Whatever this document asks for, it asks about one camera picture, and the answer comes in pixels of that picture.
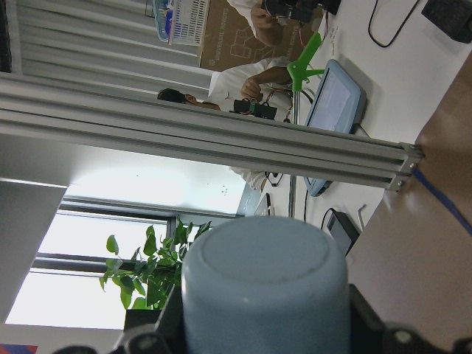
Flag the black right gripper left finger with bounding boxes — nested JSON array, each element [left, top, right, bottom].
[[155, 285, 187, 354]]

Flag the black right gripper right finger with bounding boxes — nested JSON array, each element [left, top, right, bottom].
[[349, 284, 386, 353]]

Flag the light blue plastic cup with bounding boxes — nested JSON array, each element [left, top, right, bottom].
[[182, 217, 350, 353]]

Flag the green potted plant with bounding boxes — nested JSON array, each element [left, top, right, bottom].
[[99, 220, 212, 310]]

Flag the blue teach pendant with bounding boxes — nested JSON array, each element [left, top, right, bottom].
[[304, 58, 368, 198]]

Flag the person in white shirt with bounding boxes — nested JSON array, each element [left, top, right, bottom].
[[157, 0, 322, 189]]

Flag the cardboard box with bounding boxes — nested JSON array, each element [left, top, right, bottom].
[[198, 0, 327, 73]]

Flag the aluminium frame post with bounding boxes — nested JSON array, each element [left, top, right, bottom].
[[1, 73, 423, 190]]

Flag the green handled reach tool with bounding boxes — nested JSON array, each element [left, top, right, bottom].
[[287, 32, 324, 218]]

